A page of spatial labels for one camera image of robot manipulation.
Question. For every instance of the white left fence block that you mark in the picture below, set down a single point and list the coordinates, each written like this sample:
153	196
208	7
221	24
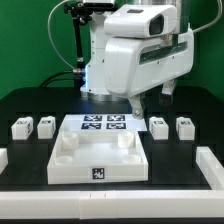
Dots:
3	159

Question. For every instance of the white square table top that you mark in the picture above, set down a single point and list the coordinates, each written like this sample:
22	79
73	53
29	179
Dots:
97	157

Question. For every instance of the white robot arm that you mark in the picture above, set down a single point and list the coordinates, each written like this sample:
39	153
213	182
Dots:
133	19

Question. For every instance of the white right fence wall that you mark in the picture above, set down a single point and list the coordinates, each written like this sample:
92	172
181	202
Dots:
210	167

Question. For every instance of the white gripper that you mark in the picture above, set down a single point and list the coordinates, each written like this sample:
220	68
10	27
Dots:
133	66

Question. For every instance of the white sheet with markers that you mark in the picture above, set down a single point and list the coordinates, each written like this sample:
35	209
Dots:
97	122

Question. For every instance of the white front fence wall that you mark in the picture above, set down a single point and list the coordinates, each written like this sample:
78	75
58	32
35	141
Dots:
112	204

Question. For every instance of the white fence wall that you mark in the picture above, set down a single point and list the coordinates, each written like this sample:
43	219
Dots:
112	204
210	167

